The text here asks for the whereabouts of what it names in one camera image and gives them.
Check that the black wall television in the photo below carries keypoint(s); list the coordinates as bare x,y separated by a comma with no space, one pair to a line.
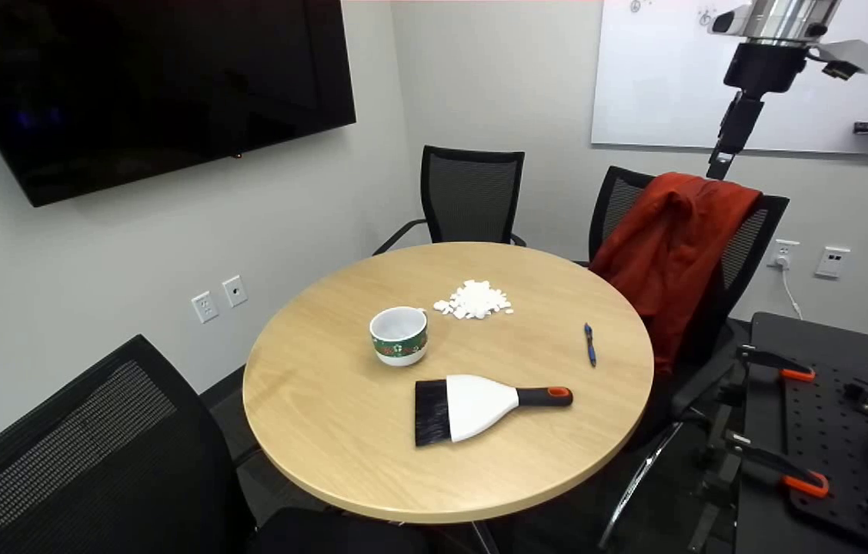
96,94

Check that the wall whiteboard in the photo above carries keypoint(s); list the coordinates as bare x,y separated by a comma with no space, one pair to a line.
686,72

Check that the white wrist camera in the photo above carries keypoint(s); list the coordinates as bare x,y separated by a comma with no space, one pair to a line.
845,59

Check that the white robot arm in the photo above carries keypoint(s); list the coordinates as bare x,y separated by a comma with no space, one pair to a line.
778,42

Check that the round wooden table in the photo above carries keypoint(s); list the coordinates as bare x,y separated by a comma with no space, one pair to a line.
340,422

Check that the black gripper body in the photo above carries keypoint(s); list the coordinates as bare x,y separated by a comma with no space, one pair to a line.
765,69

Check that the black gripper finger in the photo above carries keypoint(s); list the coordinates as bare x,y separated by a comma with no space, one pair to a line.
733,132

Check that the black mesh chair foreground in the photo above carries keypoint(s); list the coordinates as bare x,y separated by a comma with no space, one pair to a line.
123,459

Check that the black perforated mounting board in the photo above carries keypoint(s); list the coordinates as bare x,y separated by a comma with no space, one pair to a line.
819,427

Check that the black mesh office chair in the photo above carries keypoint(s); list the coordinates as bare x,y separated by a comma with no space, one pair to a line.
465,195

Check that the red orange jacket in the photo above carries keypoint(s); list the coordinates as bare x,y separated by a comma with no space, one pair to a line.
667,246

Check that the black chair with jacket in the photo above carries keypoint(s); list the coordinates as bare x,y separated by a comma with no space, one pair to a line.
708,328

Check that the white black hand broom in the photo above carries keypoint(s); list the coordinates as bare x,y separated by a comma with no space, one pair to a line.
459,406

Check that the orange handled clamp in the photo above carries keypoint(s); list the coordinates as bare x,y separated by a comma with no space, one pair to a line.
811,485
787,366

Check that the orange handled clamp lower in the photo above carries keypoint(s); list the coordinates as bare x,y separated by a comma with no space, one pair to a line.
811,485

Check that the white wall socket right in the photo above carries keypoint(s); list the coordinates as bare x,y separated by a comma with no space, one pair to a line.
832,265

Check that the black pen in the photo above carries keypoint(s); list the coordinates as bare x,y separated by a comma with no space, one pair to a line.
590,346

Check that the white green ceramic mug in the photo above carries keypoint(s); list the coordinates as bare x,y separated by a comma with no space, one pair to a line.
399,336

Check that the orange handled clamp upper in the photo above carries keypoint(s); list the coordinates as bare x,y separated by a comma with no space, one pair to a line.
787,366

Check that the white wall outlet plates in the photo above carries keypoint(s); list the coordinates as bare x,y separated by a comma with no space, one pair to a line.
211,304

